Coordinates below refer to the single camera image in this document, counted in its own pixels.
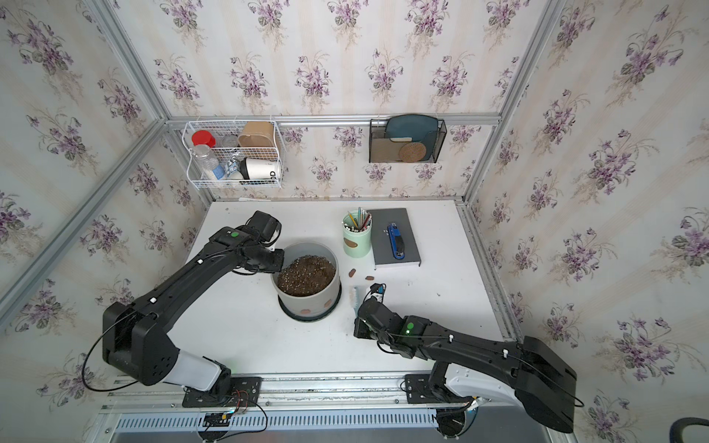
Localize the white ceramic pot with soil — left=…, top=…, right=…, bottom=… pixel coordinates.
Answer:
left=271, top=242, right=342, bottom=315

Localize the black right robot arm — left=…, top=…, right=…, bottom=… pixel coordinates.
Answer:
left=354, top=284, right=583, bottom=434

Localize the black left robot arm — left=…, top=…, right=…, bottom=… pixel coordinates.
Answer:
left=102, top=210, right=284, bottom=396

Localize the black pot saucer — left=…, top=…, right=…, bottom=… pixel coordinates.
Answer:
left=278, top=288, right=342, bottom=323

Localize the green pencil cup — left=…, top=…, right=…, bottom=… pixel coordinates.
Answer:
left=342, top=208, right=372, bottom=258

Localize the grey notebook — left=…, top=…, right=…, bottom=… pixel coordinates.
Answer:
left=370, top=208, right=422, bottom=269

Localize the clear plastic bottle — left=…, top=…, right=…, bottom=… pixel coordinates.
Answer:
left=193, top=144, right=225, bottom=181

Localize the brown cardboard cup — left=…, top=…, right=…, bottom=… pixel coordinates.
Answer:
left=237, top=121, right=276, bottom=148

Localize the red lidded jar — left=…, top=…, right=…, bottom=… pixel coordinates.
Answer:
left=191, top=130, right=216, bottom=149

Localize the small circuit board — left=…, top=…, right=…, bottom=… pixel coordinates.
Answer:
left=203, top=413, right=234, bottom=429

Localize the round cork coaster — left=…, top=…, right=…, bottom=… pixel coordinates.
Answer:
left=398, top=142, right=428, bottom=164

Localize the teal plate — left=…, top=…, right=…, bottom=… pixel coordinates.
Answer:
left=385, top=114, right=439, bottom=161

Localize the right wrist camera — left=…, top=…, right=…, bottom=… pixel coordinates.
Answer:
left=369, top=284, right=387, bottom=302

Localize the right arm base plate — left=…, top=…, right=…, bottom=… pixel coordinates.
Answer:
left=400, top=374, right=463, bottom=404

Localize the white wire basket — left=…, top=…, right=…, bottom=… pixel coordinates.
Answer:
left=181, top=119, right=286, bottom=189

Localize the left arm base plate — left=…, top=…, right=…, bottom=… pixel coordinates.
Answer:
left=182, top=377, right=263, bottom=409

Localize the black mesh wall organizer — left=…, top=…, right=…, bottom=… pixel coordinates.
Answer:
left=369, top=117, right=448, bottom=164

